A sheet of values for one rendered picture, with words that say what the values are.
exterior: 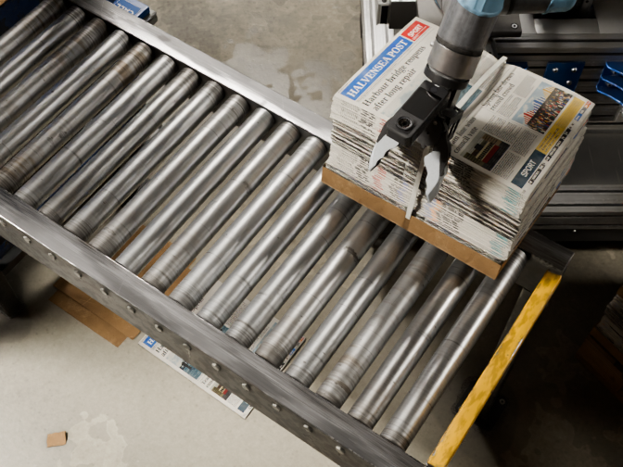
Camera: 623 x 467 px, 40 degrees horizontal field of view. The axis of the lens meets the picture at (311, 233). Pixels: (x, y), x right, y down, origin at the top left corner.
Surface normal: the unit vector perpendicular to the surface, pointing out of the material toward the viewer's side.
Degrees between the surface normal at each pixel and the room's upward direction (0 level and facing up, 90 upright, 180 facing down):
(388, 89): 9
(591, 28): 0
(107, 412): 0
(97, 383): 0
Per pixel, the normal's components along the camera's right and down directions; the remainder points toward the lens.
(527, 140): 0.07, -0.63
